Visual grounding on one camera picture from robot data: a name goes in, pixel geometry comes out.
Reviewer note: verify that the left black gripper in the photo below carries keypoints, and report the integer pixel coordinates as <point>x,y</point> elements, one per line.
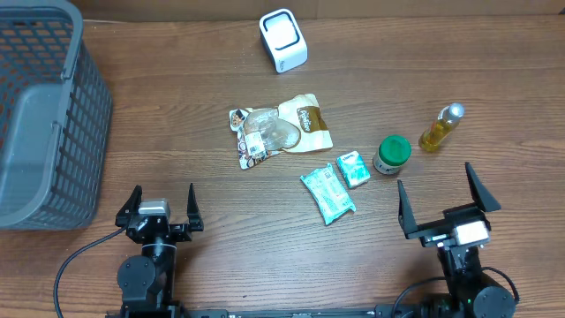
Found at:
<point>184,233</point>

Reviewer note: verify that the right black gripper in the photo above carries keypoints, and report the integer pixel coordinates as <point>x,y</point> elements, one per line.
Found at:
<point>441,226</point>

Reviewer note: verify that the green lid jar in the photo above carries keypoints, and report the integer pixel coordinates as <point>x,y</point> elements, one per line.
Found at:
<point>392,154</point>

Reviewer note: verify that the yellow drink bottle silver cap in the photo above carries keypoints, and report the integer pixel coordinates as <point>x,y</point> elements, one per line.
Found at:
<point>447,121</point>

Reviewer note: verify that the small teal tissue pack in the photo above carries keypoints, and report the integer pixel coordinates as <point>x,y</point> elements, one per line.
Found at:
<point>353,169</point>

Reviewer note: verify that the mint green snack packet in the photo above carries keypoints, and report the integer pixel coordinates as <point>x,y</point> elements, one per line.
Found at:
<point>330,195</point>

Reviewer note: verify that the brown nut pouch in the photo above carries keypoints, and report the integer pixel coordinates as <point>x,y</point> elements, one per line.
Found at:
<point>295,126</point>

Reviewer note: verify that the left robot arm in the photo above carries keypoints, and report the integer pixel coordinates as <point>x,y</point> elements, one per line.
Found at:
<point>147,280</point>

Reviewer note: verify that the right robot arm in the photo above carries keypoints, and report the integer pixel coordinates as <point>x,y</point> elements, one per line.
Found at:
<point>473,290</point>

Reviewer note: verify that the white barcode scanner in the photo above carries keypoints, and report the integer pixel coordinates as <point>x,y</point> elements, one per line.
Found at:
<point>283,40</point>

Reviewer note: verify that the grey plastic shopping basket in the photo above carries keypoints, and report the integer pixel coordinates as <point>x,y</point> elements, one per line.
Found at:
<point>56,112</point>

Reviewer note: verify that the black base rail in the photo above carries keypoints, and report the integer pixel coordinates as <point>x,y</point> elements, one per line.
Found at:
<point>379,311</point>

